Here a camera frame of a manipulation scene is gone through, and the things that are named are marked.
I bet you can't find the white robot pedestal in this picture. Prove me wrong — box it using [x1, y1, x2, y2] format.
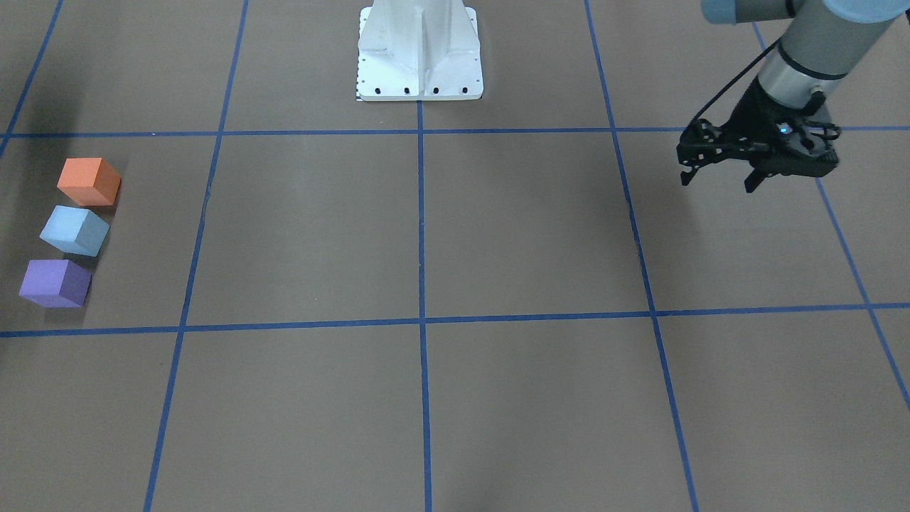
[355, 1, 484, 102]

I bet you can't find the purple foam block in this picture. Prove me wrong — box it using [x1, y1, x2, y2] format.
[18, 259, 93, 308]

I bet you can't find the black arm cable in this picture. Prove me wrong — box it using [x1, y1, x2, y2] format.
[690, 39, 781, 129]

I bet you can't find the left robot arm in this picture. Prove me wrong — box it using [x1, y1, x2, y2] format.
[677, 1, 908, 193]

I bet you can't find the orange foam block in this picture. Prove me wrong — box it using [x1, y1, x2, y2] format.
[56, 158, 122, 207]

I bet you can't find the brown paper table cover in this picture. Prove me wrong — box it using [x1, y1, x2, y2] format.
[2, 1, 909, 511]

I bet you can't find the light blue foam block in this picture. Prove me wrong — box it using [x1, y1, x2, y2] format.
[39, 206, 110, 258]

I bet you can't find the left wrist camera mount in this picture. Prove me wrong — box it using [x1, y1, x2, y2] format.
[675, 119, 749, 187]

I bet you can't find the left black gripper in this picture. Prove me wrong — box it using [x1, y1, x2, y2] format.
[725, 78, 841, 193]

